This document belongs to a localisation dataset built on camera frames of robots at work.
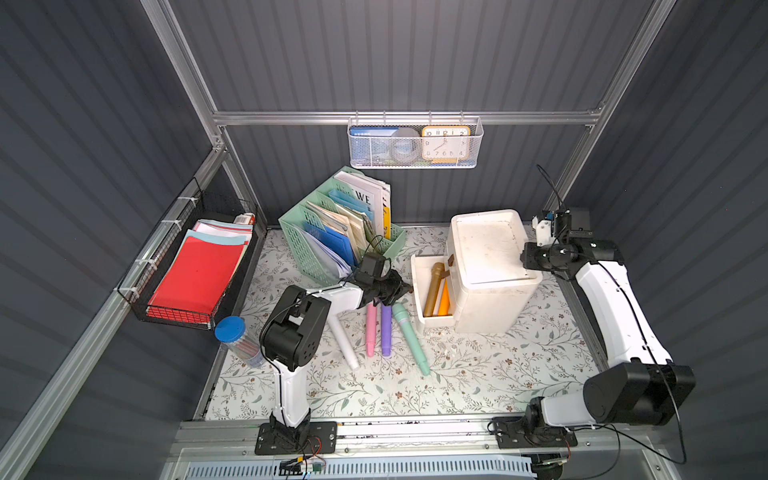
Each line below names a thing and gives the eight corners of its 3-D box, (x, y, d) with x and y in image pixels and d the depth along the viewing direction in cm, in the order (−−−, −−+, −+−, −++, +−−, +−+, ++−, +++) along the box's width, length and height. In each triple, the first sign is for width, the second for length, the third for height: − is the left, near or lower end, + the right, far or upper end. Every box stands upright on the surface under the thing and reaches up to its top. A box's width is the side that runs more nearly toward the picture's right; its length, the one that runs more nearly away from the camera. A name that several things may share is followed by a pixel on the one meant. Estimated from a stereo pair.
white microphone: (352, 372, 85) (351, 369, 84) (329, 319, 96) (328, 316, 94) (360, 367, 86) (360, 365, 85) (337, 316, 97) (336, 313, 95)
